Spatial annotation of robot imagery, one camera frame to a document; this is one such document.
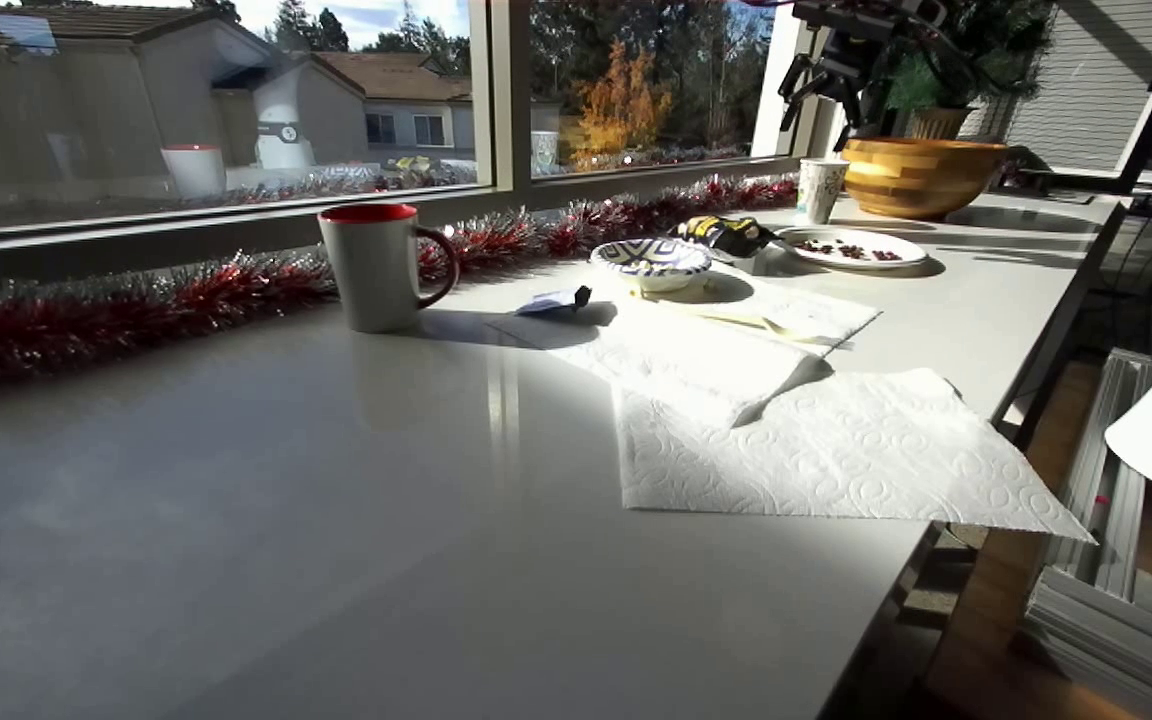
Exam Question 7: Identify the wooden bowl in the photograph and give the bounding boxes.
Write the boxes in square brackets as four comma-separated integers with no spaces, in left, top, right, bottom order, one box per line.
[838,137,1022,225]

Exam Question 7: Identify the white plate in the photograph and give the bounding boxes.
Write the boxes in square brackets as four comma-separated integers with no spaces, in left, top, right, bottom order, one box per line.
[773,222,933,275]

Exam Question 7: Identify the blue patterned white bowl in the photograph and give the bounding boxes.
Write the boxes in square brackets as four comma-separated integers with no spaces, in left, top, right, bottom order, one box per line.
[587,233,716,303]

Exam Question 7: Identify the potted green plant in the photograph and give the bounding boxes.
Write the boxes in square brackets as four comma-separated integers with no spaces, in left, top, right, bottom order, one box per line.
[862,0,1054,144]

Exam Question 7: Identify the patterned paper cup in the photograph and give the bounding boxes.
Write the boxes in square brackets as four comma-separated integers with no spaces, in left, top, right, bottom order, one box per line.
[797,157,852,225]

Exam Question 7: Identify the coffee beans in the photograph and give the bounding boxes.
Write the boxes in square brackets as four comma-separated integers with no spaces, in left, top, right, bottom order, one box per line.
[806,233,904,266]

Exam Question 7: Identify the black yellow popcorn snack bag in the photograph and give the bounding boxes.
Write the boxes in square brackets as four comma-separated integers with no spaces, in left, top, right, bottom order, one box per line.
[676,212,782,259]

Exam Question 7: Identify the pale yellow plastic utensil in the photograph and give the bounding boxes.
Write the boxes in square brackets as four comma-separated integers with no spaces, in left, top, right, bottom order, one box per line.
[697,309,832,353]

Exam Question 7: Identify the plain white paper towel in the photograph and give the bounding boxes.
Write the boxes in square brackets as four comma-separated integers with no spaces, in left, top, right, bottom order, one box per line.
[559,282,883,434]

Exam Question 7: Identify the small white dark-tipped object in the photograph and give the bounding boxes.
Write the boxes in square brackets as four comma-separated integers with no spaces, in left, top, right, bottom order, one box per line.
[515,282,621,327]

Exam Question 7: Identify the embossed white paper towel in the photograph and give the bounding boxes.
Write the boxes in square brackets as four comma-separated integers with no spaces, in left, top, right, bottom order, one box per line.
[611,365,1094,546]

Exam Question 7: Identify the white mug red rim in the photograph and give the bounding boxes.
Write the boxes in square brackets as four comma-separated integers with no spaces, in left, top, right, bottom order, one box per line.
[314,202,465,336]

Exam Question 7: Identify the red silver tinsel garland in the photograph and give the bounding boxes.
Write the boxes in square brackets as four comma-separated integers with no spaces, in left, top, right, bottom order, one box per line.
[0,173,805,396]

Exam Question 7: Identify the window frame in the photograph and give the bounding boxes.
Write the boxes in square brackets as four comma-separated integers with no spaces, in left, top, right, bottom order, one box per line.
[0,0,880,259]

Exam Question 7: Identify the aluminium extrusion frame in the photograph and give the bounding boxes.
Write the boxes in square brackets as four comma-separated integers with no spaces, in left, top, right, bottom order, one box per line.
[1018,349,1152,720]

